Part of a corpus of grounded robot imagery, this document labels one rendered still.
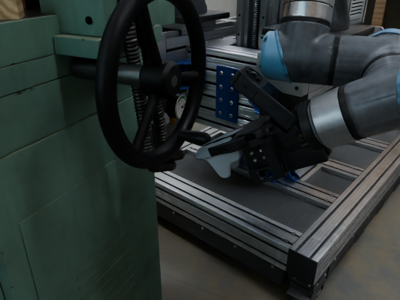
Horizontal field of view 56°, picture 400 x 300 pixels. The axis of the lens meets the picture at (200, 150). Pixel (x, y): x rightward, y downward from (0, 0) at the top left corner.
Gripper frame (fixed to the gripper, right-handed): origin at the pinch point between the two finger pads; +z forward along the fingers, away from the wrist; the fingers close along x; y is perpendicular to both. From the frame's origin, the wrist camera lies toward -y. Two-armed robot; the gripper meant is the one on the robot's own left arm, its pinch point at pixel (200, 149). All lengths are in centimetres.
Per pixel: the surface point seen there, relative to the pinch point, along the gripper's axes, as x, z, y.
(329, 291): 50, 15, 71
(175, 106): 21.7, 16.1, -6.9
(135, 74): -3.1, 2.3, -15.6
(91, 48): -5.8, 5.3, -22.0
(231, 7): 325, 118, -55
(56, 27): -4.5, 11.1, -28.2
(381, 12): 265, -9, 9
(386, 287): 60, 1, 79
